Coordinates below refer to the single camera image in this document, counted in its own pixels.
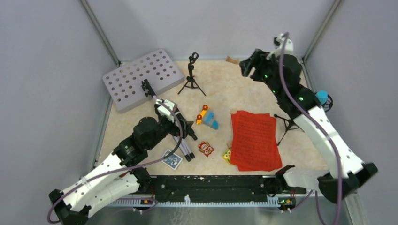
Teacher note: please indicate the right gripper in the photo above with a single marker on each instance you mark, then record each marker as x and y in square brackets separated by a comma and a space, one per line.
[258, 60]

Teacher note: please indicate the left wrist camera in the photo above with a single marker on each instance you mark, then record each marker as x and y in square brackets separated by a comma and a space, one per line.
[165, 107]

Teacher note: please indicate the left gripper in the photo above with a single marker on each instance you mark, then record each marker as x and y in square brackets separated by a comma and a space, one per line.
[185, 124]

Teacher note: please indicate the blue playing card deck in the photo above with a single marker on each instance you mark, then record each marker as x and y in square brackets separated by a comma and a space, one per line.
[173, 161]

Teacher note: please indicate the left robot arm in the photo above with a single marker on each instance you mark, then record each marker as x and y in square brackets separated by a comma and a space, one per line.
[117, 175]

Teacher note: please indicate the red owl toy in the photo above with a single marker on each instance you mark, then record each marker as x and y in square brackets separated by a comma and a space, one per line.
[205, 148]

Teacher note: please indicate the red sheet music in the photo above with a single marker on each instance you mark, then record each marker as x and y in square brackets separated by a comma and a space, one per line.
[254, 145]

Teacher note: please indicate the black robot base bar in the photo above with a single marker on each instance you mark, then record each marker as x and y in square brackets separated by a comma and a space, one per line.
[215, 188]

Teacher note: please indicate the white music stand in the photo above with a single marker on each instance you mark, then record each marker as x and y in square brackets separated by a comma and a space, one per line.
[134, 84]

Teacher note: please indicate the yellow owl toy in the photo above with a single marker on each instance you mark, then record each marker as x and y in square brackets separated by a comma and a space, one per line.
[226, 156]

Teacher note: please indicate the black microphone tripod stand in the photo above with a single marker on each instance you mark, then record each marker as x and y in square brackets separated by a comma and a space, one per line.
[191, 82]

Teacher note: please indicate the wooden wedge block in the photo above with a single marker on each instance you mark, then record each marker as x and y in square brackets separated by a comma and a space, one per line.
[231, 60]

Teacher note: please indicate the toy brick car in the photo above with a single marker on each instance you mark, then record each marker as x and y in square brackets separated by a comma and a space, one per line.
[206, 117]

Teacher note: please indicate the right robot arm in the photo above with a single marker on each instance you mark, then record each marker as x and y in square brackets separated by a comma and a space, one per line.
[346, 172]

